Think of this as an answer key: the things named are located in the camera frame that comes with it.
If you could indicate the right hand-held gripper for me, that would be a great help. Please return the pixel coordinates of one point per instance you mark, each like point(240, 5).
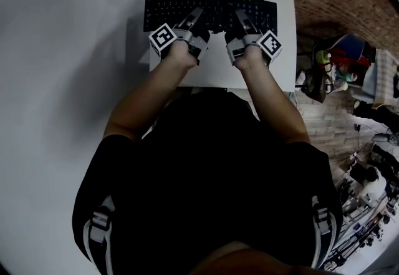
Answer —
point(254, 44)

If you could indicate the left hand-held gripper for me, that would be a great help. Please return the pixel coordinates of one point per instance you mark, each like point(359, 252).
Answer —
point(184, 37)

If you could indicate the black keyboard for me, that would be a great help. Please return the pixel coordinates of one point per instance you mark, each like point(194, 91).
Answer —
point(218, 7)

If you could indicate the person's right forearm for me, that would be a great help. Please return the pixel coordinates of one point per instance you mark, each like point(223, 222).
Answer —
point(274, 96)

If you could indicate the person's left forearm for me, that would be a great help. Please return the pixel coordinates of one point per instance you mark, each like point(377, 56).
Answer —
point(149, 93)

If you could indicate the white desk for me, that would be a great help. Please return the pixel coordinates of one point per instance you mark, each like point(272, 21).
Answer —
point(215, 65)

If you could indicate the green plush toy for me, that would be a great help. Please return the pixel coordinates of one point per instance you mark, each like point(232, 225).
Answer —
point(322, 56)

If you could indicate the black bag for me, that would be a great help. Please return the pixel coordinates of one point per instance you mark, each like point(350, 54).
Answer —
point(315, 86)

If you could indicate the blue and red chair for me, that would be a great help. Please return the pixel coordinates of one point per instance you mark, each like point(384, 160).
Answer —
point(349, 49)

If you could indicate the checkered cloth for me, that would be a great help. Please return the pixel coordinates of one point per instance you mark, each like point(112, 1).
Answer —
point(383, 77)

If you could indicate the person's black shirt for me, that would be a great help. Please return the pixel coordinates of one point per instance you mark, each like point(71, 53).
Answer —
point(205, 174)

